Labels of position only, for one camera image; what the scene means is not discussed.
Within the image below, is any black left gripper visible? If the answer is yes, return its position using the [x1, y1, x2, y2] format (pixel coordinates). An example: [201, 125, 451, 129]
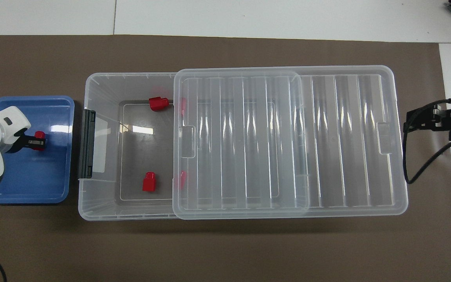
[9, 133, 46, 153]

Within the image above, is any clear ribbed plastic lid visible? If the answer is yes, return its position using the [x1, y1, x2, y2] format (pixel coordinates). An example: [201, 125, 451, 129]
[172, 65, 410, 220]

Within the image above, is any blue plastic tray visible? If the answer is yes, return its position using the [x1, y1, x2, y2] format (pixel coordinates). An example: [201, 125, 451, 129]
[0, 95, 76, 205]

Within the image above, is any clear plastic storage box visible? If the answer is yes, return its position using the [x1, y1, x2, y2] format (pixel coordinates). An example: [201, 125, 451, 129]
[78, 71, 320, 222]

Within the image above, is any brown table mat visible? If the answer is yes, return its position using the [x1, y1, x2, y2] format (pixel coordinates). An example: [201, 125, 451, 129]
[0, 34, 451, 282]

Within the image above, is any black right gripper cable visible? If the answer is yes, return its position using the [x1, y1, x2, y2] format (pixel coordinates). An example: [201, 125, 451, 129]
[402, 98, 451, 185]

